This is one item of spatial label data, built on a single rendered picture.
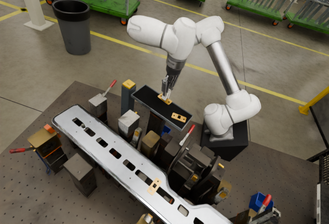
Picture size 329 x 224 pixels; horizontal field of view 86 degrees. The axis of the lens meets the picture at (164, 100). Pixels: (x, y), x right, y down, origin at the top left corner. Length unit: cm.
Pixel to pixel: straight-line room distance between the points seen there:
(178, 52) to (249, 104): 72
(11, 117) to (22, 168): 130
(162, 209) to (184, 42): 76
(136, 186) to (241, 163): 94
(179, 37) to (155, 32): 10
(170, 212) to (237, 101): 79
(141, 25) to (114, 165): 70
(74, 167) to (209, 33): 111
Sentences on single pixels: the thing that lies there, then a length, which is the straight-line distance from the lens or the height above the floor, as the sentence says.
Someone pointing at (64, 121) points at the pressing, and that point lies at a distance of 119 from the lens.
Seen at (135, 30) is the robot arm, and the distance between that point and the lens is 78.
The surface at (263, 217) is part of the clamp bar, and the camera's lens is 100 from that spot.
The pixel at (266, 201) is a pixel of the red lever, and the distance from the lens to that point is 106.
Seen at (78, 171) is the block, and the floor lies 103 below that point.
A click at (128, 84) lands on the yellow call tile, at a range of 114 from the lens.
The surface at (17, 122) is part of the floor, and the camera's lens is 262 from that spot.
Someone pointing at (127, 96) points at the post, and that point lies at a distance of 117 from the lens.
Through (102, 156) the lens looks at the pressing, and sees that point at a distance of 104.
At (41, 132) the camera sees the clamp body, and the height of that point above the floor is 106.
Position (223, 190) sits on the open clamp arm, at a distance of 99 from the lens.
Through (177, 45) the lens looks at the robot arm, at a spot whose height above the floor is 159.
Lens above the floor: 195
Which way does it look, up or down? 47 degrees down
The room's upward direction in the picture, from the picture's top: 17 degrees clockwise
